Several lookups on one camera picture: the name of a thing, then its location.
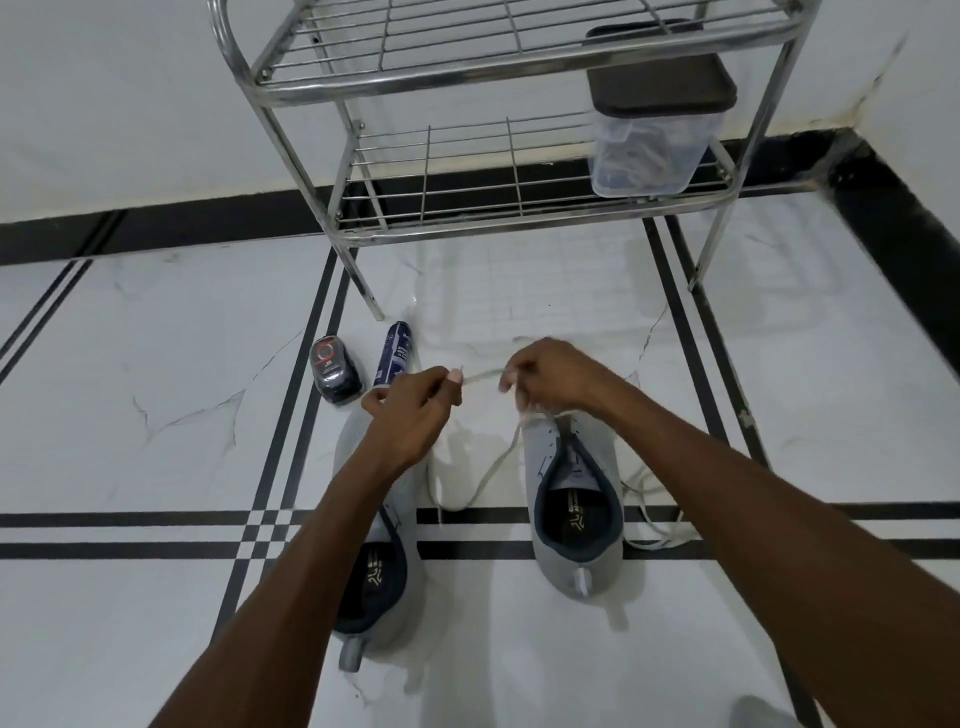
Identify blue spray can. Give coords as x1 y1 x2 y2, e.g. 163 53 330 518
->
372 321 415 390

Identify grey sneaker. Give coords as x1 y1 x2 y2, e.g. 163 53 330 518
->
330 405 429 673
519 408 627 602

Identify person's left hand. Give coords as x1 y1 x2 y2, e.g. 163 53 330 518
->
361 366 464 482

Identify black shoe polish applicator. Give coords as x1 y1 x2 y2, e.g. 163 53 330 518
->
311 336 364 407

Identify clear container with brown lid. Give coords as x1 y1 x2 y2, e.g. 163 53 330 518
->
584 20 739 199

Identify white shoelace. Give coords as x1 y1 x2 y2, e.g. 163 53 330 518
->
621 465 700 553
426 364 573 513

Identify person's right forearm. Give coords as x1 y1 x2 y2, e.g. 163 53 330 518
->
592 375 960 728

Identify steel wire shoe rack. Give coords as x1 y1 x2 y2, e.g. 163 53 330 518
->
208 0 823 323

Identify person's right hand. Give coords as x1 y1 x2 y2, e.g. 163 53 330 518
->
498 337 624 418

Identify person's left forearm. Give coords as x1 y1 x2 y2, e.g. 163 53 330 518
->
150 444 438 728

